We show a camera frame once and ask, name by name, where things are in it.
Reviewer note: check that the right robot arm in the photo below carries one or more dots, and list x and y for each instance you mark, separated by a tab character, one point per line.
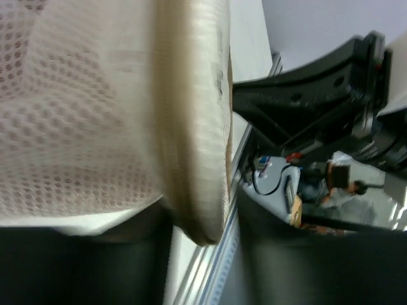
391	131

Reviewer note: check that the cream mesh laundry bag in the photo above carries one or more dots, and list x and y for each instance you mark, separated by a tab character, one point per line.
112	105

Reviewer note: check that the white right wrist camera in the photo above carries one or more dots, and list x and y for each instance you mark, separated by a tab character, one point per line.
398	77

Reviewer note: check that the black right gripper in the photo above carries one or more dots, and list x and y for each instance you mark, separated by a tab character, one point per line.
338	96

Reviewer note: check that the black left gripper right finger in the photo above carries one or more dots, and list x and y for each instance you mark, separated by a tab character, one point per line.
279	264

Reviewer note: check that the aluminium front rail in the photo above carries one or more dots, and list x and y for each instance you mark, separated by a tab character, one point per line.
200	273

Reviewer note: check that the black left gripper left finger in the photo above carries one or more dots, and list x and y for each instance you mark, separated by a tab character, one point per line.
125	265

